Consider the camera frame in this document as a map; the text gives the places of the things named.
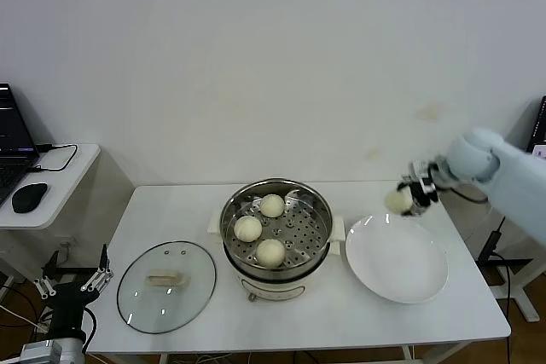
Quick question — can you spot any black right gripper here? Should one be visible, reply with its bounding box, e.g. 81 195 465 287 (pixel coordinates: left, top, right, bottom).
396 160 449 217

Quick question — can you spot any white round plate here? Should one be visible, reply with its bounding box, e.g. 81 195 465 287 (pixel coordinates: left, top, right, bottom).
344 213 450 304

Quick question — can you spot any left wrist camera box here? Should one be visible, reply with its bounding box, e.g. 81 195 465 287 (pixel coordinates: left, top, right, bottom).
19 339 63 363

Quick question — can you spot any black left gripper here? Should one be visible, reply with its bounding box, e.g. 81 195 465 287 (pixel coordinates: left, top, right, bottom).
33 243 115 333

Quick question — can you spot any white steamed baozi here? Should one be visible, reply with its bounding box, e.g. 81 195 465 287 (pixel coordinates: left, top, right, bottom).
255 238 287 269
234 216 264 244
384 190 414 215
259 194 286 218

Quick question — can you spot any black laptop charger cable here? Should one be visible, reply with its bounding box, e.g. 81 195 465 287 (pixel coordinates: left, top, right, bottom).
27 142 79 174

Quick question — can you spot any black cable with adapter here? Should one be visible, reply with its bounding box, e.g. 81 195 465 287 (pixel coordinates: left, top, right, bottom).
477 214 513 312

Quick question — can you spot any white floor cable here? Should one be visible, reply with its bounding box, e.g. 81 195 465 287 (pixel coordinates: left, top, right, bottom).
0 304 48 333

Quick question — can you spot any white side table with mouse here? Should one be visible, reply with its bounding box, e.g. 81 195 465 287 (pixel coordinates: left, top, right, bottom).
0 143 102 309

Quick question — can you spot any black laptop with code screen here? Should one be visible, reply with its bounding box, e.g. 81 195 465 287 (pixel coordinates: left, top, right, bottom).
527 95 546 155

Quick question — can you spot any black computer mouse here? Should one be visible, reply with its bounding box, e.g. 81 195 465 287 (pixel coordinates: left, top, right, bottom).
11 182 49 214

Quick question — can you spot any glass lid with cream handle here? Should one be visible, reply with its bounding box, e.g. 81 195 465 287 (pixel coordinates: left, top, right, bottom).
116 240 218 334

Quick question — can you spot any black laptop with video windows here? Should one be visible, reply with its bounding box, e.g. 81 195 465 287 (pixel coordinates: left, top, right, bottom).
0 82 40 207

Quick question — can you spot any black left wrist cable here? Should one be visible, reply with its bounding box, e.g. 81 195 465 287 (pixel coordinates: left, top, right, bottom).
80 307 98 355

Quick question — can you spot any black floor cable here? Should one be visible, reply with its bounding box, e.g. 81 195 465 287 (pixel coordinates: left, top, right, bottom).
0 285 48 326

